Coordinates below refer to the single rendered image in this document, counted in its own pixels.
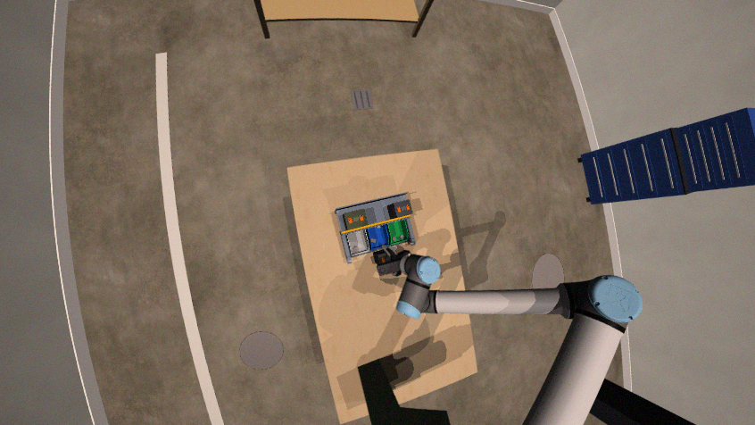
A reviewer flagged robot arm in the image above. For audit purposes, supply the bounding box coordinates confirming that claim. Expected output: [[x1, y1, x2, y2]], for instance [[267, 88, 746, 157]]
[[377, 254, 643, 425]]

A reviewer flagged blue bin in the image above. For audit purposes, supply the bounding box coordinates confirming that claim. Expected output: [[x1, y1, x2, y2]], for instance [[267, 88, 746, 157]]
[[366, 225, 389, 250]]

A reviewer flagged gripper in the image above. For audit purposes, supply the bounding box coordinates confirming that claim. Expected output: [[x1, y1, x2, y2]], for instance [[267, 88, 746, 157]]
[[382, 245, 411, 277]]

